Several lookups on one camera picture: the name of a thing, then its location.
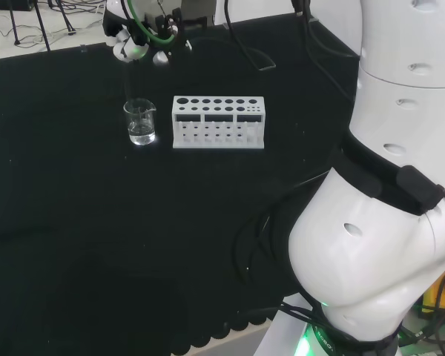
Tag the yellow stop button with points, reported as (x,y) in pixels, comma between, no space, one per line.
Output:
(443,291)

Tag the clear glass beaker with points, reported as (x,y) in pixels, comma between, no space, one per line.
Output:
(141,124)

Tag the black tripod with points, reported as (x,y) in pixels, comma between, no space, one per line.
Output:
(41,22)

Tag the white test tube rack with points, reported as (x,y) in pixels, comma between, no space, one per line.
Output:
(217,124)

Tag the black bench cloth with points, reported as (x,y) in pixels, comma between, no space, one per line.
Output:
(96,207)

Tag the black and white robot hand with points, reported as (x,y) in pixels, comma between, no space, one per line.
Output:
(128,50)

